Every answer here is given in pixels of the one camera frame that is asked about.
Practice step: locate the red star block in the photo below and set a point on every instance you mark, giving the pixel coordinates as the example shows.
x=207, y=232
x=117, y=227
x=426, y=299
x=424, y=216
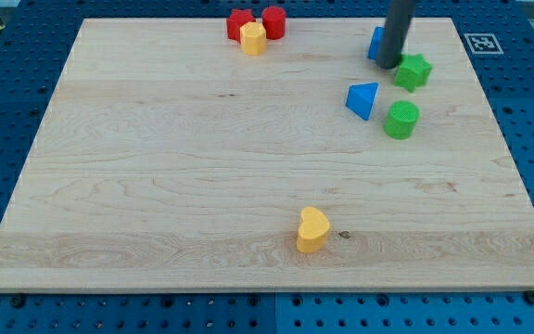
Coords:
x=237, y=19

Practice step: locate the yellow hexagon block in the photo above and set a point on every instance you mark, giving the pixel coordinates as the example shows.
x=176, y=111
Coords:
x=253, y=38

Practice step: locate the green star block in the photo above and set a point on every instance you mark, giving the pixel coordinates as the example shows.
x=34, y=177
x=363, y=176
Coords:
x=413, y=72

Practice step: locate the blue triangle block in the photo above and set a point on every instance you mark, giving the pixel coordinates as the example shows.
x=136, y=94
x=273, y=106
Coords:
x=361, y=99

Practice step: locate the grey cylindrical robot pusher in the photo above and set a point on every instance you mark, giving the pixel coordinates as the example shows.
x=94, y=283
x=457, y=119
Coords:
x=397, y=24

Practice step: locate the green cylinder block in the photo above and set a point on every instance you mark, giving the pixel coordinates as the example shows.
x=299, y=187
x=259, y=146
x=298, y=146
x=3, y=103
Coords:
x=401, y=119

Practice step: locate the wooden board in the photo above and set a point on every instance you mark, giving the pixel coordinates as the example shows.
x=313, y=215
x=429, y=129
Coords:
x=167, y=160

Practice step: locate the white fiducial marker tag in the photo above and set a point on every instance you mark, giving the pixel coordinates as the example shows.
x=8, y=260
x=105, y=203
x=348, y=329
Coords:
x=480, y=43

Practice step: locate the red cylinder block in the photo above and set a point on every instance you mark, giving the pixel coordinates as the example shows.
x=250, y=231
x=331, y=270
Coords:
x=273, y=19

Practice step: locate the blue cube block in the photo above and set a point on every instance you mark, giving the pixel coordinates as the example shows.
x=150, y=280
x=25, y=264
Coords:
x=375, y=42

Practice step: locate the yellow heart block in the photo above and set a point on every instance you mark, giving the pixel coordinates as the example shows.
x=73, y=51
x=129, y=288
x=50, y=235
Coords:
x=313, y=231

